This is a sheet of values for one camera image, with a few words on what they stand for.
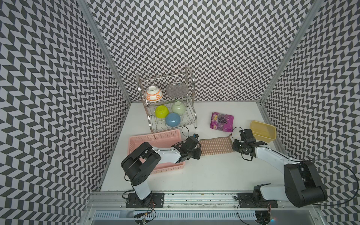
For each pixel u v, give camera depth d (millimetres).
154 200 725
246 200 725
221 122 999
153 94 792
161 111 992
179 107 1023
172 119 990
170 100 867
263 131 994
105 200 740
